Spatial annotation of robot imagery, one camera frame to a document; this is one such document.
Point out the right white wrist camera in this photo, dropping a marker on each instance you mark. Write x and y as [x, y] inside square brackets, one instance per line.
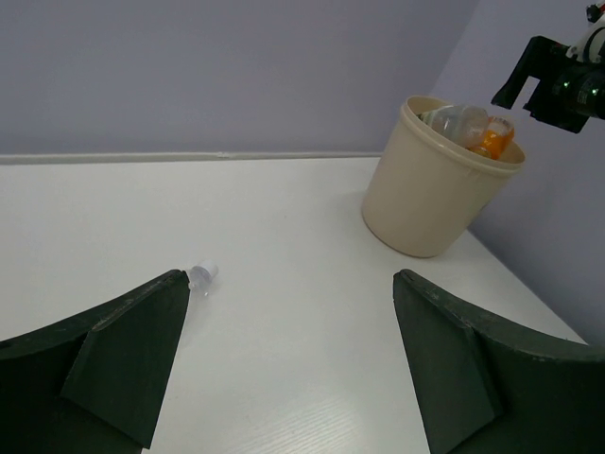
[590, 47]

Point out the beige plastic bin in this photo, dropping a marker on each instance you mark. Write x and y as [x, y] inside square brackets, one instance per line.
[426, 190]

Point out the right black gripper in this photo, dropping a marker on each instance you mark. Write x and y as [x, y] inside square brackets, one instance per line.
[567, 94]

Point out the clear crushed bottle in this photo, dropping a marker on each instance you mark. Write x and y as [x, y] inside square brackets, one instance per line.
[201, 277]

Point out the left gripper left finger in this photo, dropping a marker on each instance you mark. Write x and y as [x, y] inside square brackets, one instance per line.
[94, 382]

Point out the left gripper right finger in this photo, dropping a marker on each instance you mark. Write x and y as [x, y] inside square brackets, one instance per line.
[485, 384]

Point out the orange juice bottle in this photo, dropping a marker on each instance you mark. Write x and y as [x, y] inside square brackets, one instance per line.
[498, 136]

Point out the green label water bottle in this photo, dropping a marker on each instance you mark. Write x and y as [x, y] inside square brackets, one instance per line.
[464, 125]

